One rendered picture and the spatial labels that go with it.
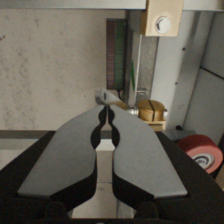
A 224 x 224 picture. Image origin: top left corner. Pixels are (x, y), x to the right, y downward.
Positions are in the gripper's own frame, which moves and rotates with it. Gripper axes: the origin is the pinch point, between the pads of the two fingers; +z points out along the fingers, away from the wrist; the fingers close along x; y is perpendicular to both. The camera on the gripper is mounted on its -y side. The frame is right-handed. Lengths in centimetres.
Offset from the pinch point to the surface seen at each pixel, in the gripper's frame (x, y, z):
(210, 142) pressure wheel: 17.8, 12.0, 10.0
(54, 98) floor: -43, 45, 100
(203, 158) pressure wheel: 17.1, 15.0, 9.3
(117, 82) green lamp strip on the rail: 2.0, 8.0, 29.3
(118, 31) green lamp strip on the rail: 2.1, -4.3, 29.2
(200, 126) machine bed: 27.8, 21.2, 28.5
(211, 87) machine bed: 27.8, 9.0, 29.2
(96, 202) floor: -16, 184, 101
